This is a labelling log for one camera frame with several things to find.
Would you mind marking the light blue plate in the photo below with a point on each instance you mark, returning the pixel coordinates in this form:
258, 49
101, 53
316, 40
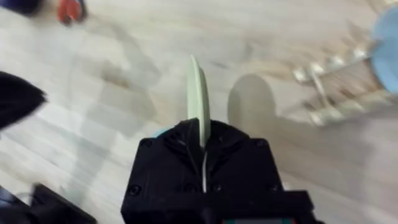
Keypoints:
385, 49

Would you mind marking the dark blue object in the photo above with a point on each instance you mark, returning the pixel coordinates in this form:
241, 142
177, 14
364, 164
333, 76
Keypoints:
20, 5

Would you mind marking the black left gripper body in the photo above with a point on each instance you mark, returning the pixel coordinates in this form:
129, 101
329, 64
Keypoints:
17, 99

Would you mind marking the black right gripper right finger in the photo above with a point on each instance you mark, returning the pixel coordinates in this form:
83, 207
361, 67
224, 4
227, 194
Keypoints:
239, 165

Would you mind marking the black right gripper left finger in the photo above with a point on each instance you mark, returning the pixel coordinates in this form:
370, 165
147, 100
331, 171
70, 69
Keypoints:
164, 168

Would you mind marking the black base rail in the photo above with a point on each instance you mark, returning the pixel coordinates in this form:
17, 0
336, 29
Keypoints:
46, 207

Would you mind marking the pale green plate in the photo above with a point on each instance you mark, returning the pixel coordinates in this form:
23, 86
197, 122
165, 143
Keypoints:
198, 93

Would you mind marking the red tool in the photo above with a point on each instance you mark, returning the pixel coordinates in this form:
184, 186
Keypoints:
71, 11

